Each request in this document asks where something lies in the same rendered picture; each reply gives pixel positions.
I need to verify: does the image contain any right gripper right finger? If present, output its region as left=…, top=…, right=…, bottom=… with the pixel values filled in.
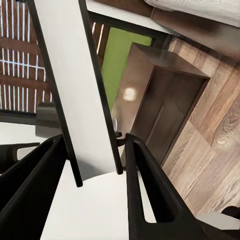
left=125, top=133, right=210, bottom=240

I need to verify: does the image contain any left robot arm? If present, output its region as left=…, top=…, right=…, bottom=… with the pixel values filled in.
left=0, top=132, right=126, bottom=175

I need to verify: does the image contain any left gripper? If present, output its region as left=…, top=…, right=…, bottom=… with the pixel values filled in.
left=115, top=132, right=126, bottom=147

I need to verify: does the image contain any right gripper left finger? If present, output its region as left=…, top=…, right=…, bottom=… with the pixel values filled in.
left=0, top=134, right=68, bottom=240

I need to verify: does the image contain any hardback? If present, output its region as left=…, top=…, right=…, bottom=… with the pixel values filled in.
left=26, top=0, right=124, bottom=188

